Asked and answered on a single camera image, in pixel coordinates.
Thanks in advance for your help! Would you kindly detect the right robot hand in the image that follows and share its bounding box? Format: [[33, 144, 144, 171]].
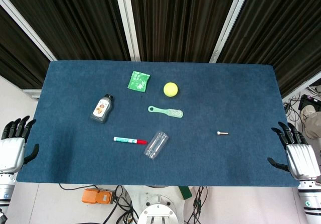
[[267, 121, 321, 179]]

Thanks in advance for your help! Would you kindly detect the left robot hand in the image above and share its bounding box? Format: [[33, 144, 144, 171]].
[[0, 117, 40, 173]]

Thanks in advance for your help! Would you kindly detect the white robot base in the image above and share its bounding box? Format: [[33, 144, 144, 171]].
[[124, 185, 188, 224]]

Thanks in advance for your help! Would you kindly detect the beige shoe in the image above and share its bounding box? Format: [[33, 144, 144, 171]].
[[300, 105, 321, 139]]

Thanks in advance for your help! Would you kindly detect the orange power box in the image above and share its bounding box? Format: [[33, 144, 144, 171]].
[[82, 188, 115, 205]]

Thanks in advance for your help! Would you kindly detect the dark sauce bottle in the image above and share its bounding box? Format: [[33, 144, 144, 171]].
[[90, 93, 114, 124]]

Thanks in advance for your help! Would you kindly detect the red capped marker pen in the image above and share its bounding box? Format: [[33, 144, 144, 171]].
[[113, 136, 148, 146]]

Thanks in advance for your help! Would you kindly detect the green hair brush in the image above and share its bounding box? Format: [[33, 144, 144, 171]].
[[147, 105, 184, 120]]

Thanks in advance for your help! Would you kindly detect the clear plastic bottle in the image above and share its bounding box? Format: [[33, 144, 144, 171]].
[[143, 131, 169, 161]]

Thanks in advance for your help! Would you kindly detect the green snack packet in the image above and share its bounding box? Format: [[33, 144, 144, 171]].
[[127, 70, 151, 93]]

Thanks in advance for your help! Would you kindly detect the yellow tennis ball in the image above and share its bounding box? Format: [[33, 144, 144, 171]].
[[163, 82, 180, 98]]

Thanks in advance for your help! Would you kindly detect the blue table cloth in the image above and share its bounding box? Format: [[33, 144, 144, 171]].
[[16, 60, 303, 187]]

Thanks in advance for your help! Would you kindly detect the black device with cables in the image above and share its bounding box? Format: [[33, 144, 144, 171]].
[[297, 94, 319, 112]]

